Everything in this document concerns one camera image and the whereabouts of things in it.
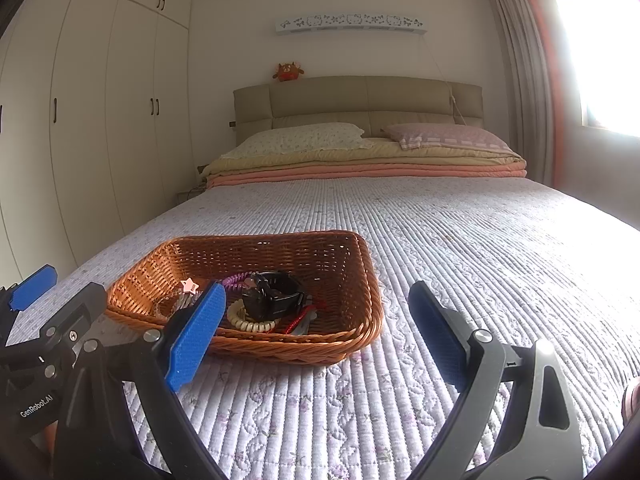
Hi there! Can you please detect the grey striped curtain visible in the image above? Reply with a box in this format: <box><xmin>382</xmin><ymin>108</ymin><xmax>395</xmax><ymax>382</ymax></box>
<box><xmin>489</xmin><ymin>0</ymin><xmax>544</xmax><ymax>184</ymax></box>

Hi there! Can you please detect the white wardrobe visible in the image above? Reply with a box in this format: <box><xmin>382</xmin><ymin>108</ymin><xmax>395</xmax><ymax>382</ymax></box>
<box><xmin>1</xmin><ymin>0</ymin><xmax>195</xmax><ymax>284</ymax></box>

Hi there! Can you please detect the beige padded headboard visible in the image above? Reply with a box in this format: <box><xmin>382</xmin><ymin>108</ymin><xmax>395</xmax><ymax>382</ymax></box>
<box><xmin>233</xmin><ymin>76</ymin><xmax>484</xmax><ymax>144</ymax></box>

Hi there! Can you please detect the cream spiral hair tie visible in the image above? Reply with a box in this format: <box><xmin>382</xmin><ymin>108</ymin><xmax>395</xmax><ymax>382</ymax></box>
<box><xmin>226</xmin><ymin>299</ymin><xmax>284</xmax><ymax>334</ymax></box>

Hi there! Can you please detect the person's right hand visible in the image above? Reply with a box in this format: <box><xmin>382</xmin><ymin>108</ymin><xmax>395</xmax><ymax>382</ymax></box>
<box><xmin>620</xmin><ymin>377</ymin><xmax>640</xmax><ymax>426</ymax></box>

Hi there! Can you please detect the purple spiral hair tie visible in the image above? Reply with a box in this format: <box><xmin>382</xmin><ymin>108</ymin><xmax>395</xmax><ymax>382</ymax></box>
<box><xmin>219</xmin><ymin>271</ymin><xmax>254</xmax><ymax>292</ymax></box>

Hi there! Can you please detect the clear blue hair clip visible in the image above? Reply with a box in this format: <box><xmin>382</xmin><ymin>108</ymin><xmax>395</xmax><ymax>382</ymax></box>
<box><xmin>285</xmin><ymin>307</ymin><xmax>318</xmax><ymax>336</ymax></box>

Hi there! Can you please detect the clear crystal bead bracelet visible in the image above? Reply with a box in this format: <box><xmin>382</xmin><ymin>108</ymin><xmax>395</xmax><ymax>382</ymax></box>
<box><xmin>154</xmin><ymin>291</ymin><xmax>199</xmax><ymax>320</ymax></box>

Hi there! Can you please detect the brown wicker basket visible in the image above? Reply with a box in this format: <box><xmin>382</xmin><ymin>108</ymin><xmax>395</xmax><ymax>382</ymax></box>
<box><xmin>106</xmin><ymin>231</ymin><xmax>384</xmax><ymax>365</ymax></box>

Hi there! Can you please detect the black wrist watch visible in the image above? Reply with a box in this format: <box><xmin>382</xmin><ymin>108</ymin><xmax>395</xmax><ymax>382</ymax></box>
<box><xmin>242</xmin><ymin>271</ymin><xmax>306</xmax><ymax>322</ymax></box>

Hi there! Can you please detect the red plush toy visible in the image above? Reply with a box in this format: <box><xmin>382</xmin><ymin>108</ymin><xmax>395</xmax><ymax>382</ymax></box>
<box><xmin>272</xmin><ymin>62</ymin><xmax>305</xmax><ymax>82</ymax></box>

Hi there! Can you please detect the white quilted bedspread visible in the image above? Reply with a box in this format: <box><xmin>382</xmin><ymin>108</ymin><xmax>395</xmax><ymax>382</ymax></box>
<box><xmin>0</xmin><ymin>173</ymin><xmax>640</xmax><ymax>480</ymax></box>

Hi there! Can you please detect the white hello kitty wall shelf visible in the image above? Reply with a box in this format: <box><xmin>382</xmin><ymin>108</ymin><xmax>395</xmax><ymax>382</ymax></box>
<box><xmin>274</xmin><ymin>12</ymin><xmax>426</xmax><ymax>35</ymax></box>

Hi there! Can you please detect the folded yellow pink blanket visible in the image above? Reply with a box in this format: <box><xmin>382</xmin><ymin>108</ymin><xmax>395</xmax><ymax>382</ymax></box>
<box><xmin>202</xmin><ymin>139</ymin><xmax>526</xmax><ymax>188</ymax></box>

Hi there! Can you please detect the bright window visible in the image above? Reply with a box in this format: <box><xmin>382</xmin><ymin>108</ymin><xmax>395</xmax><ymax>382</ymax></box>
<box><xmin>555</xmin><ymin>0</ymin><xmax>639</xmax><ymax>138</ymax></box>

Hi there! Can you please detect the pink pillow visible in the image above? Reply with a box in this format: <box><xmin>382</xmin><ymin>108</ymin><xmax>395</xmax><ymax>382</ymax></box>
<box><xmin>382</xmin><ymin>122</ymin><xmax>511</xmax><ymax>153</ymax></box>

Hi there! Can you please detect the cream floral pillow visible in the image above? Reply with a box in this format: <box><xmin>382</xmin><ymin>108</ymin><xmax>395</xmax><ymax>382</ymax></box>
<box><xmin>221</xmin><ymin>122</ymin><xmax>373</xmax><ymax>159</ymax></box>

